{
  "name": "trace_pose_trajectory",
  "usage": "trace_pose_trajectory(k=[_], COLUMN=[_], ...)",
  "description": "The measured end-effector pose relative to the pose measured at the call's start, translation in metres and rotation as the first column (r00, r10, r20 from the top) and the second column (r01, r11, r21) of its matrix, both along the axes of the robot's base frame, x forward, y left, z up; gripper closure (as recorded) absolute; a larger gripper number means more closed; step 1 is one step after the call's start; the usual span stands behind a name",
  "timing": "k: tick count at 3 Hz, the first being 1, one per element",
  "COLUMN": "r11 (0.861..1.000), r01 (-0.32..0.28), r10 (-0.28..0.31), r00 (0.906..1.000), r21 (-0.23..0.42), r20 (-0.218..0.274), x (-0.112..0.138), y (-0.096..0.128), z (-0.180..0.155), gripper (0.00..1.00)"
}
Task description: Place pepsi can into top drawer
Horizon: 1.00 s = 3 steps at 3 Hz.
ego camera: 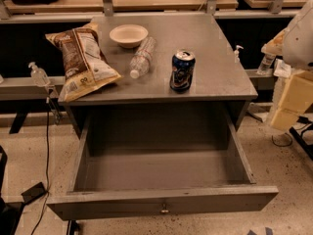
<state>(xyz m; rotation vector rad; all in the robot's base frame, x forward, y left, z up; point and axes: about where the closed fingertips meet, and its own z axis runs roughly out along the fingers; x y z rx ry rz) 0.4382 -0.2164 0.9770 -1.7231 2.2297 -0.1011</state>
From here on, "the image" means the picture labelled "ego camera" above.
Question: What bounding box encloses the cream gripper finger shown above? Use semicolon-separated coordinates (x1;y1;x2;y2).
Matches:
270;70;313;131

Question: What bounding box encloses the blue pepsi can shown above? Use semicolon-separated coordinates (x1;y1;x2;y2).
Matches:
169;49;196;91

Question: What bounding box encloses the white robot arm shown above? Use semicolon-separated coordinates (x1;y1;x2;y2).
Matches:
269;0;313;131

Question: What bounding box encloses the open grey top drawer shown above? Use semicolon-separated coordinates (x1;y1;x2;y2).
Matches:
48;105;278;220

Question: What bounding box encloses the brass drawer knob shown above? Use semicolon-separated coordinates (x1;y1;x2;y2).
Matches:
160;204;170;214

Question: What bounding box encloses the white packet on shelf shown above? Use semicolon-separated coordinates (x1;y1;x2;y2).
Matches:
274;59;291;78

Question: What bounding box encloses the background water bottle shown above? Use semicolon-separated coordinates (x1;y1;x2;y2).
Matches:
256;54;276;75

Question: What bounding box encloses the small pump bottle right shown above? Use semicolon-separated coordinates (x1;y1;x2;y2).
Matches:
234;45;244;63

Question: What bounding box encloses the grey cabinet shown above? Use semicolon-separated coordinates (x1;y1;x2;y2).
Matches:
60;13;257;134

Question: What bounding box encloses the clear plastic water bottle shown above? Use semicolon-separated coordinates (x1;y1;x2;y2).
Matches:
130;37;157;79

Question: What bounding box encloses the white paper bowl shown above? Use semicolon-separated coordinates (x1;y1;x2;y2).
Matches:
110;24;148;48

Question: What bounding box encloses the brown chip bag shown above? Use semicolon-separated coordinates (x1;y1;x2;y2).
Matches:
46;23;121;102

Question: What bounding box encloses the hand sanitizer bottle left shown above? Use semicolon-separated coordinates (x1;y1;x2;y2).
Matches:
28;62;50;87

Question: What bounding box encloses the black box on floor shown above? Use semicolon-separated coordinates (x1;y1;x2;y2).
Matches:
22;182;47;205

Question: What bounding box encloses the black cables right floor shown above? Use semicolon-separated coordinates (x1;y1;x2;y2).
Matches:
270;115;313;149

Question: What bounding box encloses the black cable on floor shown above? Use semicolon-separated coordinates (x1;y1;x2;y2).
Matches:
29;96;53;235

